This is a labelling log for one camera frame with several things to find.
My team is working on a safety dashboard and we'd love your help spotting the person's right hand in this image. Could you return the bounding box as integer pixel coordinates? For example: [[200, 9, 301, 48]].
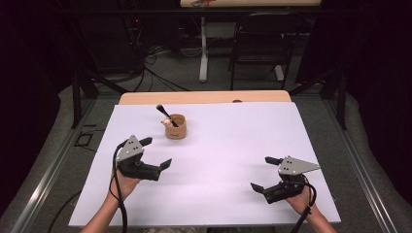
[[286, 183, 318, 216]]

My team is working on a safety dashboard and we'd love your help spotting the wooden cup with small figure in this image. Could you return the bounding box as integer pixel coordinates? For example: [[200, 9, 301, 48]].
[[160, 113, 188, 141]]

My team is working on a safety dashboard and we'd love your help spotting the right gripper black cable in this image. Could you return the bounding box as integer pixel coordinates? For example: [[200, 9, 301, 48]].
[[289, 182, 318, 233]]

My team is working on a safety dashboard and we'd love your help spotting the white table mat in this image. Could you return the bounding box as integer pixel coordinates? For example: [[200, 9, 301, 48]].
[[68, 102, 342, 227]]

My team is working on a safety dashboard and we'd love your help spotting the black folding chair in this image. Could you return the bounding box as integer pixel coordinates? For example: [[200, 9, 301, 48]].
[[228, 13, 306, 91]]

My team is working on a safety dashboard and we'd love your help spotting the white desk foot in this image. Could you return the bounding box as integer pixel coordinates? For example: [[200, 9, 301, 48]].
[[274, 64, 285, 83]]

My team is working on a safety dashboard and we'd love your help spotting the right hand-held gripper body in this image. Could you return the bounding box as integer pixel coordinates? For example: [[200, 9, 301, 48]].
[[262, 155, 322, 205]]

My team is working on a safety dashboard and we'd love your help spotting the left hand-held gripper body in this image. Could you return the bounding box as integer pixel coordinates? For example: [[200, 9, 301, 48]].
[[115, 134, 162, 183]]

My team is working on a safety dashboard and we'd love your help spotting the wooden desk top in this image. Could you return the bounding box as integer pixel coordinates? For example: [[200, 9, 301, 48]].
[[179, 0, 324, 9]]

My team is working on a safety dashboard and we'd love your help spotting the black makeup brush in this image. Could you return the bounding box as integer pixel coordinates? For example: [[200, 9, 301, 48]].
[[155, 104, 180, 128]]

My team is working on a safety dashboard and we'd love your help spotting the black cable on floor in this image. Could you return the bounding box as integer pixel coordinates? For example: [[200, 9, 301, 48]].
[[46, 189, 83, 233]]

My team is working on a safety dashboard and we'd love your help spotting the black metal frame stand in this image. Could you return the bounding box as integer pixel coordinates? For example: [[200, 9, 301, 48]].
[[289, 62, 348, 131], [71, 69, 129, 129]]

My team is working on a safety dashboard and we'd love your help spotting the white desk leg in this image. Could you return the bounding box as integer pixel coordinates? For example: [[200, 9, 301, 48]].
[[198, 17, 209, 83]]

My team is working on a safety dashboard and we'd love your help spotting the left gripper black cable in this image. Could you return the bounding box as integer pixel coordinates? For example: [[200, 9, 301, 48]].
[[108, 139, 129, 233]]

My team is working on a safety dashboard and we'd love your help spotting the bundle of black floor cables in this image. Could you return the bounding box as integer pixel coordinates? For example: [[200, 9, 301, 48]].
[[127, 45, 190, 93]]

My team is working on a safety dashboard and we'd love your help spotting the light wooden table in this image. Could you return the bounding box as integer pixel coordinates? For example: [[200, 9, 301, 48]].
[[118, 89, 292, 106]]

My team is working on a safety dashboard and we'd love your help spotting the person's left hand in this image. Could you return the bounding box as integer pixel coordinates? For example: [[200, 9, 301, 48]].
[[109, 167, 143, 202]]

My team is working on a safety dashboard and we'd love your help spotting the grey metal floor rail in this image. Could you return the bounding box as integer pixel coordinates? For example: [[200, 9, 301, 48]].
[[324, 96, 404, 233], [9, 96, 98, 233]]

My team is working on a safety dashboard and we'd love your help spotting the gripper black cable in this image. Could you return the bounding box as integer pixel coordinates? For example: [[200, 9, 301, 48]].
[[289, 182, 318, 233], [108, 139, 129, 233]]

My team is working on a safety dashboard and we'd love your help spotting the black equipment cabinet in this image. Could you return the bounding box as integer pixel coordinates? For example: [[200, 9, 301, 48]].
[[77, 13, 145, 73]]

